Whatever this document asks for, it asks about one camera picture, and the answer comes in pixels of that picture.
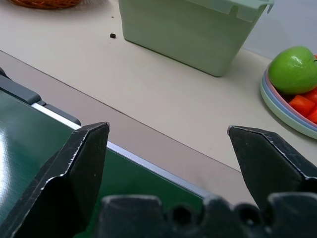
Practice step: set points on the green conveyor belt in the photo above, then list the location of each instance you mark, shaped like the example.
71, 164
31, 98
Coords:
37, 138

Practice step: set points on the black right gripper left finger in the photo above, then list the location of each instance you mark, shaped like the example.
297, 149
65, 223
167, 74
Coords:
74, 178

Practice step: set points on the small dark debris piece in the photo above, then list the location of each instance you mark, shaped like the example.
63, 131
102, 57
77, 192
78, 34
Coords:
113, 36

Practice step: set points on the pastel stacked plates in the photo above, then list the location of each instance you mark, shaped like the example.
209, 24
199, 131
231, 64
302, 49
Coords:
280, 109

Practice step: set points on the brown wicker basket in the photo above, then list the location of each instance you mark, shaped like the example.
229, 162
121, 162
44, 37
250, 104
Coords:
44, 3

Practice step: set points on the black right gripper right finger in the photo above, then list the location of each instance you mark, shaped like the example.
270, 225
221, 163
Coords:
267, 163

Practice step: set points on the green apple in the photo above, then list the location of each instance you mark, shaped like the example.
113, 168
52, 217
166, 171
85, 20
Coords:
292, 69

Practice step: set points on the light green plastic bin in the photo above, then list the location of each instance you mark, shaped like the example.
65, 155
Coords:
188, 34

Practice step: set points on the orange carrot piece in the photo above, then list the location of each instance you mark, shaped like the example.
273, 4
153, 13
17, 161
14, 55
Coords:
303, 104

